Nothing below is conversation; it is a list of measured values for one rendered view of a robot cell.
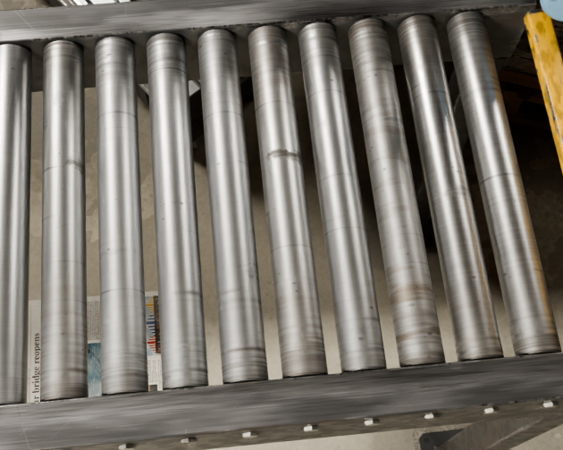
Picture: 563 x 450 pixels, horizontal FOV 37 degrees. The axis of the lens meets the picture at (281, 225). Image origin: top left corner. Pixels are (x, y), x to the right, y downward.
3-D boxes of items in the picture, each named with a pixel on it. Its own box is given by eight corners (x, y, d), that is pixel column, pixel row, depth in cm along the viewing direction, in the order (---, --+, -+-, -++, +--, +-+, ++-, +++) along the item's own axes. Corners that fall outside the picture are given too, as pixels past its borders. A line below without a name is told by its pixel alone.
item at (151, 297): (187, 287, 174) (187, 286, 173) (195, 424, 164) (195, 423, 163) (8, 304, 172) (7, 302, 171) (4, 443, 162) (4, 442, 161)
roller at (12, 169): (37, 56, 108) (27, 34, 103) (32, 420, 90) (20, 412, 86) (-3, 59, 108) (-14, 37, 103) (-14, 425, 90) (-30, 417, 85)
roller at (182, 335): (186, 45, 109) (183, 23, 105) (210, 403, 92) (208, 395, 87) (147, 48, 109) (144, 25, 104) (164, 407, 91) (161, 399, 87)
